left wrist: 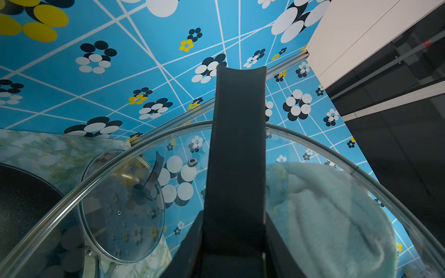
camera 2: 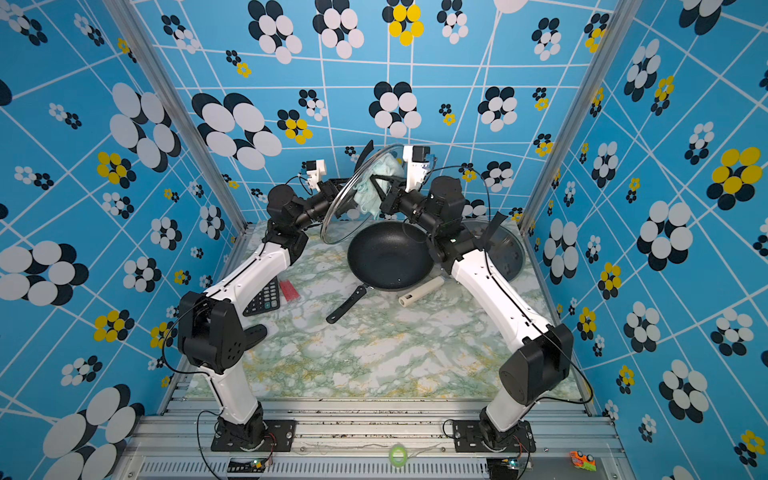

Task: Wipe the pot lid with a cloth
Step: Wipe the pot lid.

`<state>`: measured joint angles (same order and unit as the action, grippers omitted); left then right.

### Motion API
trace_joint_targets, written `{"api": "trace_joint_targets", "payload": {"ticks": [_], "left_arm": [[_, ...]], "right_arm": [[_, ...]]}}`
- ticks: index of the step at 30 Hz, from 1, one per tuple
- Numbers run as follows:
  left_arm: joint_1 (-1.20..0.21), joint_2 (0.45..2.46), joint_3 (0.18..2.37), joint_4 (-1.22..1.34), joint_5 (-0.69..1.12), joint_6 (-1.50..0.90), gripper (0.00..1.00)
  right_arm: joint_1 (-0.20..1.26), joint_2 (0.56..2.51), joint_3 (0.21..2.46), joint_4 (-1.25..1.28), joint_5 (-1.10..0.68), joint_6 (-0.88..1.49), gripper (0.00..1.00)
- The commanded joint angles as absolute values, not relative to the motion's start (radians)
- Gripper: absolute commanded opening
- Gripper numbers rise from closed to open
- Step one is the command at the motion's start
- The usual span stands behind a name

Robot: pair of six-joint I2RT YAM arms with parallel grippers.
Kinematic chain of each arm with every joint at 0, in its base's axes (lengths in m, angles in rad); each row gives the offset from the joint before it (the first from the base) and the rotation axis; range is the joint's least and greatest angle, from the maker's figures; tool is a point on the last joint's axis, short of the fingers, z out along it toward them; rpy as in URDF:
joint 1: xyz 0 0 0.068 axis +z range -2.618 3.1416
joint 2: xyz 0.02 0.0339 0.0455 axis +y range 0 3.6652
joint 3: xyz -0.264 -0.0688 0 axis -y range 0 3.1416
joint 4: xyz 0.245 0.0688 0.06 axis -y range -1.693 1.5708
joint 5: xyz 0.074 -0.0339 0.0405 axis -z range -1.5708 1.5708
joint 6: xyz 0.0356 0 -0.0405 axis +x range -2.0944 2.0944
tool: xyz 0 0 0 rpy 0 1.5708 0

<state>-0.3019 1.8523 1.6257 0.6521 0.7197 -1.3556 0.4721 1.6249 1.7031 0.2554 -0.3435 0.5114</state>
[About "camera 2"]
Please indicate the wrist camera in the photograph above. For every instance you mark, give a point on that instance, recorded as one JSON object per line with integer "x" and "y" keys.
{"x": 315, "y": 170}
{"x": 417, "y": 166}

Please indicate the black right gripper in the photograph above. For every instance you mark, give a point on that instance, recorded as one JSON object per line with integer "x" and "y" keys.
{"x": 396, "y": 201}

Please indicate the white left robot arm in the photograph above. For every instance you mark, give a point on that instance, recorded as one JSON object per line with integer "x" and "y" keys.
{"x": 212, "y": 329}

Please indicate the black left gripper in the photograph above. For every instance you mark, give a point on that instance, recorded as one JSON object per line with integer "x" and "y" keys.
{"x": 332, "y": 193}

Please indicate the right green circuit board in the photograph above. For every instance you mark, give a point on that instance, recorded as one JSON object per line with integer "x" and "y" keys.
{"x": 502, "y": 469}

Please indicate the green circuit board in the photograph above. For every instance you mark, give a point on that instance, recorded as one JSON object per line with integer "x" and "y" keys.
{"x": 247, "y": 466}
{"x": 502, "y": 469}

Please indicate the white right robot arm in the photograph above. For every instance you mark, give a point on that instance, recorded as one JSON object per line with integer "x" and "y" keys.
{"x": 540, "y": 353}

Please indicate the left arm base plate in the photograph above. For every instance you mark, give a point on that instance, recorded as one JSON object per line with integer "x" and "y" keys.
{"x": 260, "y": 436}

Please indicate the left green circuit board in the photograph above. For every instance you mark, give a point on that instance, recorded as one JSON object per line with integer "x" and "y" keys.
{"x": 247, "y": 466}

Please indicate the orange toy car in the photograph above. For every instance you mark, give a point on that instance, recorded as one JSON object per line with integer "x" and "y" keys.
{"x": 583, "y": 461}

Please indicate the black computer mouse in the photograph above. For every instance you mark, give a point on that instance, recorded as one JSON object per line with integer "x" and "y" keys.
{"x": 254, "y": 335}

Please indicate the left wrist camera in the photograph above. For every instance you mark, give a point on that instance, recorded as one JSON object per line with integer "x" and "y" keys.
{"x": 315, "y": 170}

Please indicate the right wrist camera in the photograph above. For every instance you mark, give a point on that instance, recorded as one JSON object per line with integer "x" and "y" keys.
{"x": 417, "y": 166}

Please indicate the black desktop calculator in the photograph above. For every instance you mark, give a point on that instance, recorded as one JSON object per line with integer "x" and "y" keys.
{"x": 267, "y": 300}

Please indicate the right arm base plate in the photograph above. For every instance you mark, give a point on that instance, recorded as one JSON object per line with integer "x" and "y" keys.
{"x": 480, "y": 436}

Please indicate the green tape roll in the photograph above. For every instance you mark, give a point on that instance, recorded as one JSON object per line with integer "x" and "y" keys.
{"x": 398, "y": 456}

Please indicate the glass lid of wok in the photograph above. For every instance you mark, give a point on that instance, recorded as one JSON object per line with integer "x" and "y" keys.
{"x": 506, "y": 252}

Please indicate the glass lid of frying pan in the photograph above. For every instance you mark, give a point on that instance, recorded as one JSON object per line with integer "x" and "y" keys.
{"x": 343, "y": 219}

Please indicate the black frying pan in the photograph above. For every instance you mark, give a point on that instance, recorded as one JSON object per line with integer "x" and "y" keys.
{"x": 388, "y": 256}

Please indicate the light green cloth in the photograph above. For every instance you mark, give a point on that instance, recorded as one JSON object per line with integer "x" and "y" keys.
{"x": 373, "y": 181}

